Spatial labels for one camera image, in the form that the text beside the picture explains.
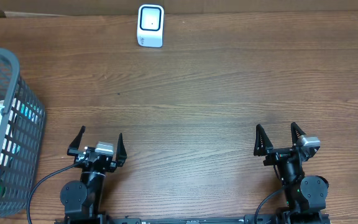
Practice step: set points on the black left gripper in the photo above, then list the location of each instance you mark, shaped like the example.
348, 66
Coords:
73, 150

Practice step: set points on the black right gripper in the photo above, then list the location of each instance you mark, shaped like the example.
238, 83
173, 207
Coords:
276, 154

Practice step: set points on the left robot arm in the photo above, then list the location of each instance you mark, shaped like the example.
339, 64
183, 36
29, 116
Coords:
82, 198

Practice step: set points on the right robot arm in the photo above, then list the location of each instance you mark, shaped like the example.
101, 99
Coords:
305, 194

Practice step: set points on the white barcode scanner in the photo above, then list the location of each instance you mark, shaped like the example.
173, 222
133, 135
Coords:
150, 25

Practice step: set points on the grey plastic mesh basket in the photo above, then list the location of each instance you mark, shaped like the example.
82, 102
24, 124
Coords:
21, 131

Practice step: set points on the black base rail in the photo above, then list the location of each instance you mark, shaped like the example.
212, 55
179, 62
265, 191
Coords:
247, 219

